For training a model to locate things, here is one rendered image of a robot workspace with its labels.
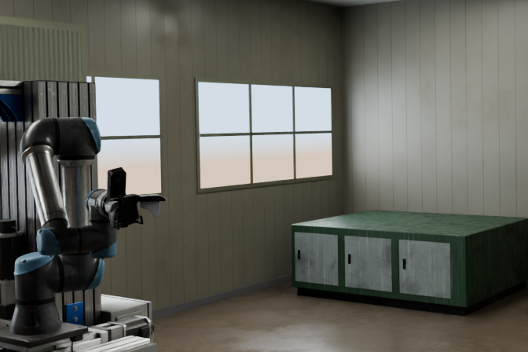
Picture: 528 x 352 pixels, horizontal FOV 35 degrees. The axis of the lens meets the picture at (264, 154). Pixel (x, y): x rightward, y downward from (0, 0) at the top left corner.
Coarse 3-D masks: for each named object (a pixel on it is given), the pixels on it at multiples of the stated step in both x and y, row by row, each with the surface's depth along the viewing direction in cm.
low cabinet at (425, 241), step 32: (320, 224) 920; (352, 224) 914; (384, 224) 909; (416, 224) 903; (448, 224) 898; (480, 224) 893; (512, 224) 903; (320, 256) 904; (352, 256) 880; (384, 256) 857; (416, 256) 835; (448, 256) 815; (480, 256) 832; (512, 256) 903; (320, 288) 906; (352, 288) 882; (384, 288) 858; (416, 288) 836; (448, 288) 816; (480, 288) 833; (512, 288) 915
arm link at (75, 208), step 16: (64, 128) 254; (80, 128) 256; (96, 128) 259; (64, 144) 254; (80, 144) 256; (96, 144) 259; (64, 160) 256; (80, 160) 256; (64, 176) 258; (80, 176) 258; (64, 192) 259; (80, 192) 258; (80, 208) 258; (80, 224) 258; (64, 256) 257; (80, 256) 257; (64, 272) 255; (80, 272) 257; (96, 272) 259; (64, 288) 256; (80, 288) 259
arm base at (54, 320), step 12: (36, 300) 250; (48, 300) 253; (24, 312) 250; (36, 312) 250; (48, 312) 252; (12, 324) 252; (24, 324) 249; (36, 324) 250; (48, 324) 251; (60, 324) 257
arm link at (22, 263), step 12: (36, 252) 259; (24, 264) 250; (36, 264) 250; (48, 264) 253; (60, 264) 255; (24, 276) 250; (36, 276) 250; (48, 276) 252; (60, 276) 254; (24, 288) 250; (36, 288) 250; (48, 288) 253; (60, 288) 255; (24, 300) 250
